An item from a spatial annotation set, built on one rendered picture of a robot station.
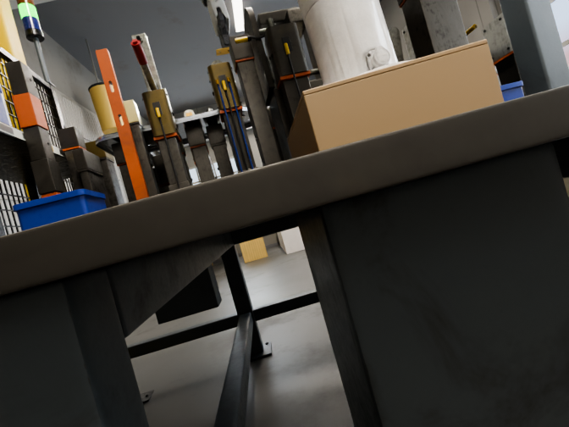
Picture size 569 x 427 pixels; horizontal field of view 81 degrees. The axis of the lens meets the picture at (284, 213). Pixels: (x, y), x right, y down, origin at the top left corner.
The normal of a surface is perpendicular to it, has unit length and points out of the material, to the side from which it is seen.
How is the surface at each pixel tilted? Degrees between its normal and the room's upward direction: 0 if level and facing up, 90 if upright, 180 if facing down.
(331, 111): 90
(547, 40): 90
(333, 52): 91
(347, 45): 91
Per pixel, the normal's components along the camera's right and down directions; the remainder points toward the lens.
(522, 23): -0.95, 0.26
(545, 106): 0.07, -0.02
